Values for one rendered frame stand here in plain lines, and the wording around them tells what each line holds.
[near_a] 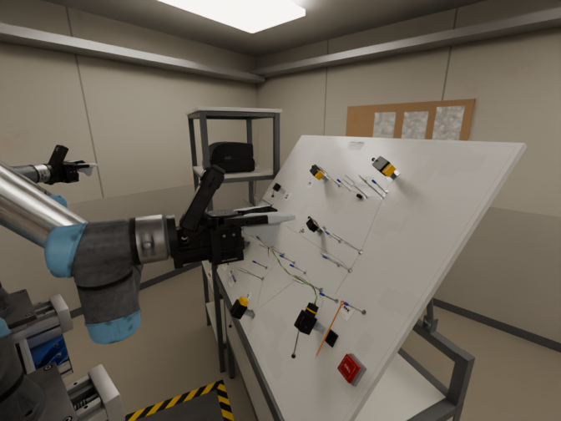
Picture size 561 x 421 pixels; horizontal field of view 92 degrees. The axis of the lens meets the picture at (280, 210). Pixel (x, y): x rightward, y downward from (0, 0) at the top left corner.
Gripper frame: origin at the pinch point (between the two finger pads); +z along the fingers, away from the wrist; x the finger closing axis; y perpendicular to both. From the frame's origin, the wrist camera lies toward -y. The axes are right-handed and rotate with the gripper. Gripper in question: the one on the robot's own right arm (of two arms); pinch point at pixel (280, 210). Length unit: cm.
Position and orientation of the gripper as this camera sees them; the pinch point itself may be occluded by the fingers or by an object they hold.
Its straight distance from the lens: 51.1
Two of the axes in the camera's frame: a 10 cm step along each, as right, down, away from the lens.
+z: 9.2, -1.1, 3.7
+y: 0.5, 9.9, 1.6
